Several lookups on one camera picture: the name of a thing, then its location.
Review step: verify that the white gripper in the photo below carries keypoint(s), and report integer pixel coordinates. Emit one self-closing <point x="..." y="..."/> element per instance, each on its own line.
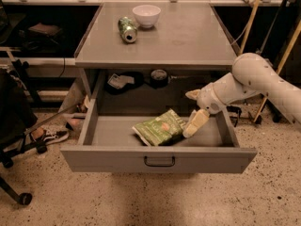
<point x="207" y="100"/>

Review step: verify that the green jalapeno chip bag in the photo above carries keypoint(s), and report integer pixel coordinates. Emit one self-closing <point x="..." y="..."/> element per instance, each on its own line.
<point x="160" y="130"/>

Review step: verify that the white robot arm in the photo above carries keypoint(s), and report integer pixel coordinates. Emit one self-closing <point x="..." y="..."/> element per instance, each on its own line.
<point x="250" y="75"/>

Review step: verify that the grey cabinet counter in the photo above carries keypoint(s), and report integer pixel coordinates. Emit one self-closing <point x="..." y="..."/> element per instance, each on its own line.
<point x="187" y="35"/>

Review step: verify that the grey open drawer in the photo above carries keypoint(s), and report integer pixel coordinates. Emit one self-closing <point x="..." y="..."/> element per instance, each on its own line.
<point x="107" y="142"/>

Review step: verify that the black round tape roll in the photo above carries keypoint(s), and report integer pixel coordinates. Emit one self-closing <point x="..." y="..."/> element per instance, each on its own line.
<point x="159" y="78"/>

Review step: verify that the black pouch with card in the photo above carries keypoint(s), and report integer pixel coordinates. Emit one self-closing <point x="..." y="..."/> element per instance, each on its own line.
<point x="120" y="83"/>

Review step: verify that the green soda can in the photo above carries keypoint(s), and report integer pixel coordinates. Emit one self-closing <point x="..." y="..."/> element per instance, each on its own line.
<point x="127" y="29"/>

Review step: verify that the white bowl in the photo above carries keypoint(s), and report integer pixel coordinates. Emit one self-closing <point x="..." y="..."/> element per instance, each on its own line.
<point x="146" y="15"/>

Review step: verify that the black and white sneaker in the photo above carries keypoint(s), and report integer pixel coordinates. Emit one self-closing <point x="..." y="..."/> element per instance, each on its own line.
<point x="48" y="137"/>

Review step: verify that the black office chair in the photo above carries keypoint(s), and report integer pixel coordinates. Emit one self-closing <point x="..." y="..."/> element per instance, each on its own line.
<point x="16" y="115"/>

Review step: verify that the black drawer handle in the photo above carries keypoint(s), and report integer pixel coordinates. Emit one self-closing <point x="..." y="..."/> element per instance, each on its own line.
<point x="159" y="162"/>

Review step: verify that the wooden easel frame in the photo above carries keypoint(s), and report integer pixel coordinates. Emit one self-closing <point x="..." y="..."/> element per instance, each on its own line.
<point x="282" y="62"/>

